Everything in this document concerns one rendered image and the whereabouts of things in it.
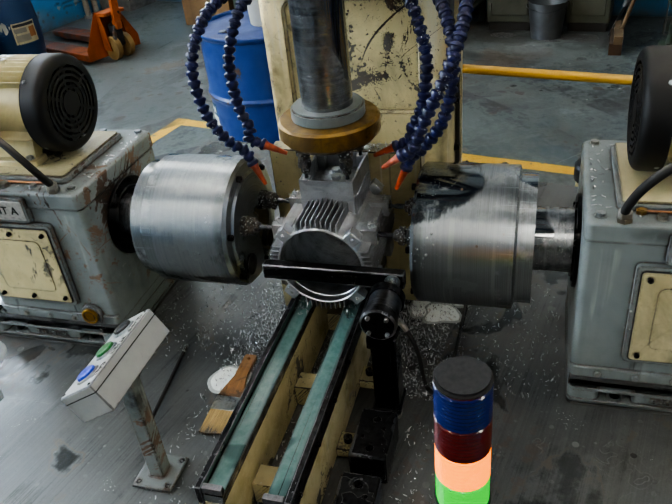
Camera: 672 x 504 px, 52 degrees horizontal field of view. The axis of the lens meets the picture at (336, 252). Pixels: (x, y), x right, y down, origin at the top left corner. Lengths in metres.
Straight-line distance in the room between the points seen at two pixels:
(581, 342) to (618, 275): 0.14
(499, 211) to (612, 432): 0.41
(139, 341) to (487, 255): 0.55
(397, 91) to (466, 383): 0.81
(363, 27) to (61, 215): 0.66
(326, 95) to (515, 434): 0.64
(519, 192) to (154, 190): 0.64
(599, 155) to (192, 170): 0.71
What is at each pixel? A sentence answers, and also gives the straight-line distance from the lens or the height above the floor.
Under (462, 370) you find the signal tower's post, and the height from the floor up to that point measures 1.22.
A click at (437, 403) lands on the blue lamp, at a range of 0.71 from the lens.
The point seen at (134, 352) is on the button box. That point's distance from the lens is 1.06.
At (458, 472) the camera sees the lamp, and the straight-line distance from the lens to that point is 0.77.
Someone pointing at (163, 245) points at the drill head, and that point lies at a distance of 1.30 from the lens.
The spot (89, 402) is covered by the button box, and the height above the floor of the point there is 1.05.
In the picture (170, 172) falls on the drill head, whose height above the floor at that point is 1.16.
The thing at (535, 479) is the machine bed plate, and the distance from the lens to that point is 1.17.
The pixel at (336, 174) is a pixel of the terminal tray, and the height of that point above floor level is 1.14.
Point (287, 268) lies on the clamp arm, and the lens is 1.22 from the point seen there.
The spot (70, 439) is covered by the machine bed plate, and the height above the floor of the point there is 0.80.
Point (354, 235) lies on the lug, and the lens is 1.17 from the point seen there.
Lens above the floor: 1.71
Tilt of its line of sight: 33 degrees down
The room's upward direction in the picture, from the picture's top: 7 degrees counter-clockwise
